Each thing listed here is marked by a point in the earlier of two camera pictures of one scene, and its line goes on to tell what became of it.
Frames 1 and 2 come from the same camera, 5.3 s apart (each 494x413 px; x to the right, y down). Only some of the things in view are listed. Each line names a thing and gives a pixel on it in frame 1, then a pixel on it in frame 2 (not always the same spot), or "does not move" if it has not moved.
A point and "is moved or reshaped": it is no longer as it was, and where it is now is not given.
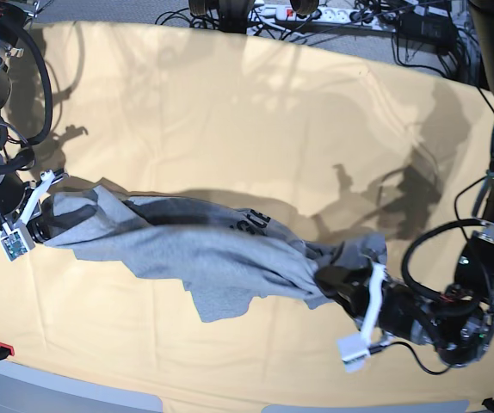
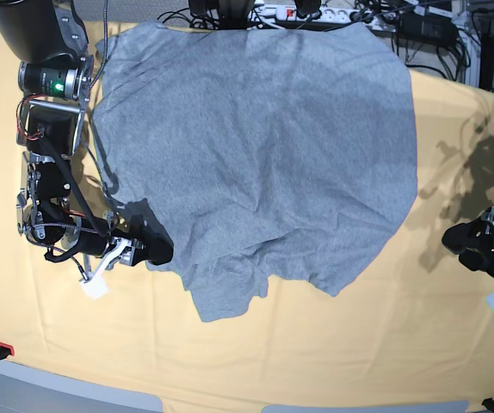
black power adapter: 432,30 does not move
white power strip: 332,15 does not move
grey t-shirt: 229,258 is moved or reshaped
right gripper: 361,295 → 482,234
